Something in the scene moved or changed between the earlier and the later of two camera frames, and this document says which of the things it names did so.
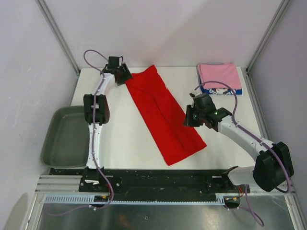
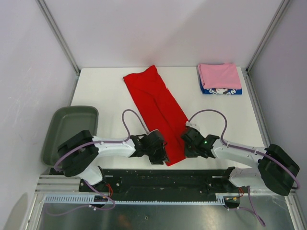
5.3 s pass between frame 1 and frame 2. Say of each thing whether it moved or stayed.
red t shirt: stayed
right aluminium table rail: stayed
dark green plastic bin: stayed
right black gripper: moved
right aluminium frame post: stayed
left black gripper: moved
